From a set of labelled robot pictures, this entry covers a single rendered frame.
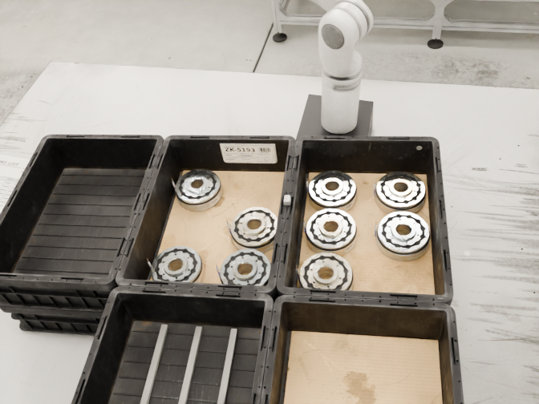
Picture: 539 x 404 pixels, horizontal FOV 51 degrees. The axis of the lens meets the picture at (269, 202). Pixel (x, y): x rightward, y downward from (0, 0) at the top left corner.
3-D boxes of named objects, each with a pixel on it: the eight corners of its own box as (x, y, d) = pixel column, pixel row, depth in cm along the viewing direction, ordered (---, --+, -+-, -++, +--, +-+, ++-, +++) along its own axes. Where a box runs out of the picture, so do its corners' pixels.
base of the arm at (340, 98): (328, 105, 149) (330, 52, 135) (362, 114, 146) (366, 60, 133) (315, 128, 144) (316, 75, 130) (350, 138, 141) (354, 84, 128)
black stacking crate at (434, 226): (301, 173, 132) (297, 138, 123) (431, 175, 127) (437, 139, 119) (282, 325, 107) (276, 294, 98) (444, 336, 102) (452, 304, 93)
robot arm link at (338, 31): (350, 26, 115) (346, 90, 128) (375, 3, 119) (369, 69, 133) (314, 11, 119) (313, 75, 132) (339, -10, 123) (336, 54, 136)
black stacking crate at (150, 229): (178, 171, 137) (166, 136, 128) (299, 173, 132) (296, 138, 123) (132, 317, 112) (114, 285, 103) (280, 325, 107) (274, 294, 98)
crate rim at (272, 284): (168, 142, 130) (165, 134, 128) (297, 143, 125) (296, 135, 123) (116, 292, 104) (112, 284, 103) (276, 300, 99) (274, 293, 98)
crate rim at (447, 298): (297, 143, 125) (297, 135, 123) (437, 144, 120) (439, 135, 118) (276, 300, 99) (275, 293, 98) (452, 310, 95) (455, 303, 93)
